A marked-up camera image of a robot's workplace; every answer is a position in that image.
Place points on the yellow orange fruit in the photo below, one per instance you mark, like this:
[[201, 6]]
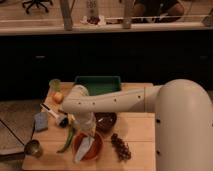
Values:
[[57, 97]]

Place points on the metal measuring cup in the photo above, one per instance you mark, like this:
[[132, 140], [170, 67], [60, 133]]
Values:
[[32, 148]]

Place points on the wooden table board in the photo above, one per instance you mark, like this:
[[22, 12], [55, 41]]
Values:
[[137, 129]]

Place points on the bunch of dark grapes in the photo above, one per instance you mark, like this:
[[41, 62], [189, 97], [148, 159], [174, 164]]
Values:
[[121, 148]]

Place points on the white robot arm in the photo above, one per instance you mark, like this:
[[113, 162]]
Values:
[[183, 119]]

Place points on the green plastic tray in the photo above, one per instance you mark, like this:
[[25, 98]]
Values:
[[98, 85]]

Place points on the red bowl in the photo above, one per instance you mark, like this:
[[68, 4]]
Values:
[[94, 151]]

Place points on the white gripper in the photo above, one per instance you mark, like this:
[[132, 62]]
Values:
[[86, 123]]

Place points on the yellow banana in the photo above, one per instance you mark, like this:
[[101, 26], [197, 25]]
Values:
[[71, 119]]

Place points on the green cup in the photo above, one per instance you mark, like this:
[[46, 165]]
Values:
[[55, 85]]

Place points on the dark brown bowl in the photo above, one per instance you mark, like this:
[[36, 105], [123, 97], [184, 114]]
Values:
[[105, 121]]

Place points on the black office chair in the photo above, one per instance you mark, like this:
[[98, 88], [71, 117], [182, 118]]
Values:
[[30, 3]]

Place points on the blue sponge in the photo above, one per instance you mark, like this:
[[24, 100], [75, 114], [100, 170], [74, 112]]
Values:
[[41, 121]]

